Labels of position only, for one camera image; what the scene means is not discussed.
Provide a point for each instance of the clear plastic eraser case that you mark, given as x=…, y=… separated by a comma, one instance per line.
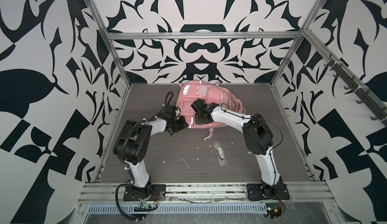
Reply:
x=220, y=154

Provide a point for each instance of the right circuit board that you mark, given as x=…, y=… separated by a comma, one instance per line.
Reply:
x=274, y=211

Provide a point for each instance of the circuit board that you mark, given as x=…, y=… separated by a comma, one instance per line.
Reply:
x=274, y=211
x=145, y=207

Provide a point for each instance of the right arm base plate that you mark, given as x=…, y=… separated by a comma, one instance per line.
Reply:
x=258, y=192

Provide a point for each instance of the wall hook rail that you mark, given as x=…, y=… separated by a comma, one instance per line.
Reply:
x=354, y=84

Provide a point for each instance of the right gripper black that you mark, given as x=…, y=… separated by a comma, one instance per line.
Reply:
x=197, y=121

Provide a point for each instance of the pink student backpack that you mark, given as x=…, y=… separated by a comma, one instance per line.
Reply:
x=209, y=93

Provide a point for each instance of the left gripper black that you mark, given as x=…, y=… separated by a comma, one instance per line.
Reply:
x=183, y=124

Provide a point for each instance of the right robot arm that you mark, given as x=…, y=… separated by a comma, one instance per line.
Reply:
x=257, y=135

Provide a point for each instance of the aluminium frame rail front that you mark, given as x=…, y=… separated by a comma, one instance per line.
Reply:
x=309, y=191

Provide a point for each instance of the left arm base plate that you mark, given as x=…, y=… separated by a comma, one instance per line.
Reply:
x=133, y=193

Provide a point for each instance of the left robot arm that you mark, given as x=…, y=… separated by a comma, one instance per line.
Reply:
x=132, y=144

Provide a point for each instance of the left circuit board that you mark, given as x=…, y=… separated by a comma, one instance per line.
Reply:
x=145, y=207

